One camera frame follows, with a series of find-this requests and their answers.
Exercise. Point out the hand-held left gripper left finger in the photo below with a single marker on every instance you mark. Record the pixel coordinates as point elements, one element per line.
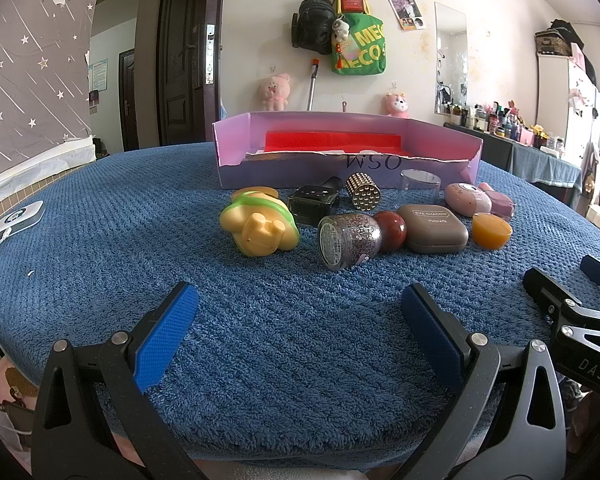
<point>167,335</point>

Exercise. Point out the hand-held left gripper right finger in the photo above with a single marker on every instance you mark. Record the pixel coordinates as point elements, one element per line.
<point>430,340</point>

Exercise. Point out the orange half sphere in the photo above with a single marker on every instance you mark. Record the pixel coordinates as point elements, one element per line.
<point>491,232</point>

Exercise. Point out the pink nail polish bottle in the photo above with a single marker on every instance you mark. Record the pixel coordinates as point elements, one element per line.
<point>502,205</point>

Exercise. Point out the taupe eye shadow case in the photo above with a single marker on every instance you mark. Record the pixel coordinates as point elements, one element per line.
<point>432,230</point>

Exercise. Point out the dark red ball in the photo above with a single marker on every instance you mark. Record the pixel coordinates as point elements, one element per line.
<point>392,230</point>

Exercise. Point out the glitter nail polish bottle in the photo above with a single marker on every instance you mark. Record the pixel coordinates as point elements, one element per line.
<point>347,240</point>

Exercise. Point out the pink round compact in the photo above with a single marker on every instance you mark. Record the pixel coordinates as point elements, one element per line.
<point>467,200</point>

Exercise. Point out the yellow green plastic toy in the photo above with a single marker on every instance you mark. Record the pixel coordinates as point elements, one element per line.
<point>260,230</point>

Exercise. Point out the clear plastic cup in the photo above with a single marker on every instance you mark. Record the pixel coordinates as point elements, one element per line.
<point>420,187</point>

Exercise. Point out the gold studded cylinder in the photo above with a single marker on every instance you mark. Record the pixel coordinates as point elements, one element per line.
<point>362,191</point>

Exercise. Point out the black nail polish bottle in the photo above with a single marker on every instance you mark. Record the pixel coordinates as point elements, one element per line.
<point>310,205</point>

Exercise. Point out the purple cardboard box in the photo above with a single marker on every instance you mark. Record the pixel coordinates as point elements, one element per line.
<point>260,172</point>

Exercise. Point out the cloth covered dressing table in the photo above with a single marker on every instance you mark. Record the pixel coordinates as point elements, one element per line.
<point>530,160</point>

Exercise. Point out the pink printed cushion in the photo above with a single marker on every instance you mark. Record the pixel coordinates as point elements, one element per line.
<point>10,385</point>

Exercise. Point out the white wardrobe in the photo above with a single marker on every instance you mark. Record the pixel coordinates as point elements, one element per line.
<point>555,100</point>

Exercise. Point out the row of cosmetic bottles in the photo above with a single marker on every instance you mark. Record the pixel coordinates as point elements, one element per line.
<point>500,122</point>

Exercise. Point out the white charger device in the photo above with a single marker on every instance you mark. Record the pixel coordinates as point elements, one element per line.
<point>17,220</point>

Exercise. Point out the red printed paper liner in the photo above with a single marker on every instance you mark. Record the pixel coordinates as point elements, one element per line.
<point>330,141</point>

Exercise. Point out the bright pink plush toy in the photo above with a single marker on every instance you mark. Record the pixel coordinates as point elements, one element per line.
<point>398,105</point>

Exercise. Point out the brown hallway door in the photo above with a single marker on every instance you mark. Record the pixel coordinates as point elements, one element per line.
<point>127,100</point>

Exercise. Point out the dark bag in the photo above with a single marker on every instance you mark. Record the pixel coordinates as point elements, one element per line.
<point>560,40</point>

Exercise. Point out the pale pink plush toy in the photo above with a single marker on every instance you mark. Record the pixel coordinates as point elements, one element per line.
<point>275,92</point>

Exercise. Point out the dark wooden door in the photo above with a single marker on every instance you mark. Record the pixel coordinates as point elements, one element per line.
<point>185,60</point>

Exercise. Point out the red tassel charm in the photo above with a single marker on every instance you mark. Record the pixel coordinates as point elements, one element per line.
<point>345,55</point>

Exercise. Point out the green tote bag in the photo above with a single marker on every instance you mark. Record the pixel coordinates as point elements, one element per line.
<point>370,45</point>

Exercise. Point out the white plush dog charm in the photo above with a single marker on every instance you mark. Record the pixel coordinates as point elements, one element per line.
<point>341,29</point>

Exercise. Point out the black backpack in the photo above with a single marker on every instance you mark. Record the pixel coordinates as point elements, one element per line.
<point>315,22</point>

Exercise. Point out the wall mirror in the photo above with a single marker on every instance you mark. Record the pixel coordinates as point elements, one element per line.
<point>450,55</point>

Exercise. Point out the wall notice sheet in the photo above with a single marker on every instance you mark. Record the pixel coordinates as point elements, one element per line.
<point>100,75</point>

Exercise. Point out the photo wall poster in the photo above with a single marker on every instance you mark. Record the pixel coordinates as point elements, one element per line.
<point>405,12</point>

